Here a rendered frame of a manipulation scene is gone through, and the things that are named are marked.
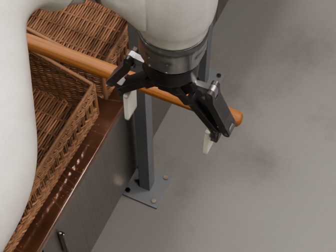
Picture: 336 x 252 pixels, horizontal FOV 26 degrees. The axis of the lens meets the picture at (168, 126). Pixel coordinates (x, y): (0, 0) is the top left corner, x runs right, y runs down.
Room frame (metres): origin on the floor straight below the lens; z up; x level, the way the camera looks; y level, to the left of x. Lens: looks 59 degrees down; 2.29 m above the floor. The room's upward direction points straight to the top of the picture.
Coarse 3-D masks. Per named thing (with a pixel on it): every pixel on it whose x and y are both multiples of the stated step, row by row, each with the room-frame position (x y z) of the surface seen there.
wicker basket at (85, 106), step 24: (48, 72) 1.12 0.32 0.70; (72, 72) 1.09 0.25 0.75; (48, 96) 1.12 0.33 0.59; (72, 96) 1.10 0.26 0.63; (96, 96) 1.06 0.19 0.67; (48, 120) 1.04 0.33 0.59; (72, 120) 0.96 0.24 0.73; (48, 144) 0.97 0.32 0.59; (72, 144) 0.94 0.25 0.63; (48, 168) 0.85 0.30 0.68; (48, 192) 0.82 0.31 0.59; (24, 216) 0.74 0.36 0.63
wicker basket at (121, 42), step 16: (32, 16) 1.41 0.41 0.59; (48, 16) 1.41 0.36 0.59; (64, 16) 1.41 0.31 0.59; (80, 16) 1.41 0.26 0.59; (96, 16) 1.41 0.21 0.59; (112, 16) 1.41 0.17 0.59; (32, 32) 1.20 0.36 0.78; (48, 32) 1.35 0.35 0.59; (64, 32) 1.35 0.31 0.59; (80, 32) 1.35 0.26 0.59; (96, 32) 1.35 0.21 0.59; (112, 32) 1.35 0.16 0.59; (80, 48) 1.29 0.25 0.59; (96, 48) 1.29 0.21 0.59; (112, 48) 1.18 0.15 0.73; (128, 48) 1.26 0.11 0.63; (64, 64) 1.16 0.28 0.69; (96, 80) 1.13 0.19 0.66
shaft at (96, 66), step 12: (36, 36) 0.85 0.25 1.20; (36, 48) 0.83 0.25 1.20; (48, 48) 0.82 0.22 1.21; (60, 48) 0.82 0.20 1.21; (60, 60) 0.80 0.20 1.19; (72, 60) 0.80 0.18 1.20; (84, 60) 0.79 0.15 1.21; (96, 60) 0.79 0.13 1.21; (96, 72) 0.77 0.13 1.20; (108, 72) 0.77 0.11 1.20; (132, 72) 0.77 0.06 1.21; (156, 96) 0.72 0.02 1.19; (168, 96) 0.72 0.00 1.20; (240, 120) 0.67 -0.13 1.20
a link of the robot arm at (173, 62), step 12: (144, 48) 0.55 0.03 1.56; (156, 48) 0.54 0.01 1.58; (192, 48) 0.54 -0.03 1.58; (204, 48) 0.57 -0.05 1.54; (144, 60) 0.55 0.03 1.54; (156, 60) 0.54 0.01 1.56; (168, 60) 0.53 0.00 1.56; (180, 60) 0.53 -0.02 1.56; (192, 60) 0.54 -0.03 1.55; (168, 72) 0.53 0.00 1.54; (180, 72) 0.54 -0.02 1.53
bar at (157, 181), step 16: (128, 32) 1.13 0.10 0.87; (208, 48) 1.56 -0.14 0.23; (208, 64) 1.57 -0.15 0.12; (208, 80) 1.58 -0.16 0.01; (144, 96) 1.11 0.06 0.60; (144, 112) 1.11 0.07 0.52; (144, 128) 1.11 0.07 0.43; (144, 144) 1.11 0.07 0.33; (144, 160) 1.12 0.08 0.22; (144, 176) 1.12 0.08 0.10; (160, 176) 1.17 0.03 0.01; (128, 192) 1.10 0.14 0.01; (144, 192) 1.10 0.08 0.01; (160, 192) 1.10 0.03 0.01
